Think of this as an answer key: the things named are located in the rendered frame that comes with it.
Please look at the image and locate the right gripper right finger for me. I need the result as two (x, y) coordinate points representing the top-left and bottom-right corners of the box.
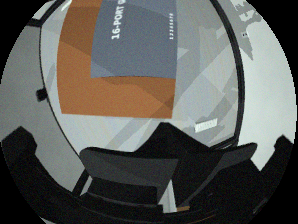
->
(165, 122), (258, 208)

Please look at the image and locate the grey network switch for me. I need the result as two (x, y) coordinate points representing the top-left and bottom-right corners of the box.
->
(91, 0), (178, 79)

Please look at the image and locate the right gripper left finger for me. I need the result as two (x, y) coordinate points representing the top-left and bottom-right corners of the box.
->
(79, 122), (179, 204)

